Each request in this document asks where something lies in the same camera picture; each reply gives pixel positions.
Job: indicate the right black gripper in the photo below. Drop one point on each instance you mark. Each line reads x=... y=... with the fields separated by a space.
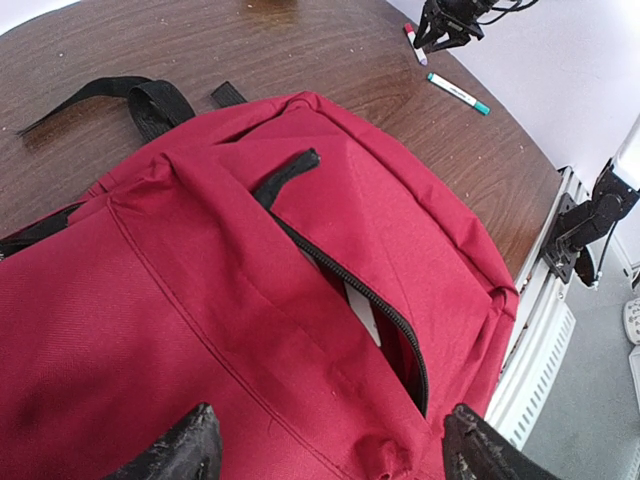
x=430 y=36

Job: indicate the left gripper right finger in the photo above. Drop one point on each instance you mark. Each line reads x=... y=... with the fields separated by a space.
x=472 y=449

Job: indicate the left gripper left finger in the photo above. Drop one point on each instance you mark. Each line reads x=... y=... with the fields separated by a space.
x=190 y=449

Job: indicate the teal-capped white marker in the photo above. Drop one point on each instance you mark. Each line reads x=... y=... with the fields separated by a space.
x=458 y=93

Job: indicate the red backpack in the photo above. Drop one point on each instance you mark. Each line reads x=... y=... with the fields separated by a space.
x=209 y=267

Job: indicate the pink-capped white marker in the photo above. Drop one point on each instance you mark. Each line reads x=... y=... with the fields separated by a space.
x=363 y=309

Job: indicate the white device on floor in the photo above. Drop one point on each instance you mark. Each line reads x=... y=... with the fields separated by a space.
x=631 y=320

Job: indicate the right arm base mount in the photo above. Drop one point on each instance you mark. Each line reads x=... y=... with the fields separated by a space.
x=574 y=227

